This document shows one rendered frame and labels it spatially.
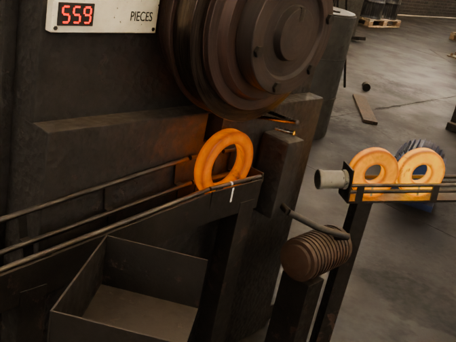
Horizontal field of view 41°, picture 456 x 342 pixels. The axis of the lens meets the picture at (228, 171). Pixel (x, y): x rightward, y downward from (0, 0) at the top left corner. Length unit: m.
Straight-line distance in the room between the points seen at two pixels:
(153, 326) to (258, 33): 0.62
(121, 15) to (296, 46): 0.38
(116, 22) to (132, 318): 0.60
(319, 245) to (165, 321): 0.70
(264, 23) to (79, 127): 0.44
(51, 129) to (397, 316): 1.74
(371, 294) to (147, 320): 1.62
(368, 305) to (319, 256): 0.88
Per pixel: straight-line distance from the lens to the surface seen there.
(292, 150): 1.69
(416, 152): 1.93
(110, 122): 1.35
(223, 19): 1.30
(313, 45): 1.48
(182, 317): 1.22
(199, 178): 1.50
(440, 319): 2.70
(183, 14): 1.30
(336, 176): 1.84
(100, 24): 1.30
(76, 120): 1.34
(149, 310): 1.22
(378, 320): 2.54
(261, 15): 1.29
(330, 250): 1.80
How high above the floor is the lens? 1.32
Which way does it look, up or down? 22 degrees down
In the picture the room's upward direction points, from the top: 12 degrees clockwise
